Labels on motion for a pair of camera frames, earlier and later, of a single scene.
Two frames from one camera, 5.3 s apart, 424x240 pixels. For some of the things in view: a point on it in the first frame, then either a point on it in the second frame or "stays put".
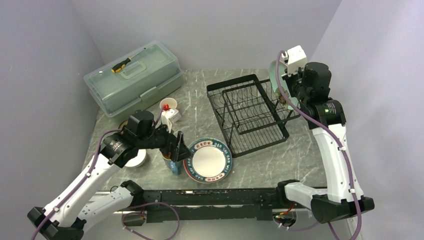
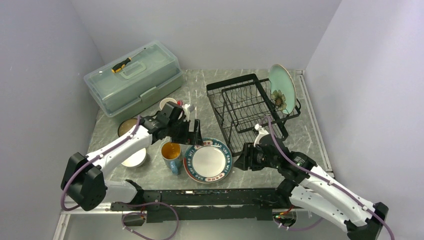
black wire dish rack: x=250 y=114 stays put
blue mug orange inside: x=176 y=167 stays put
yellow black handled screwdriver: x=118 y=68 stays put
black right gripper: x=289 y=79 -> x=246 y=161
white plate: x=211 y=162 stays put
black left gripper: x=176 y=146 -> x=193 y=138
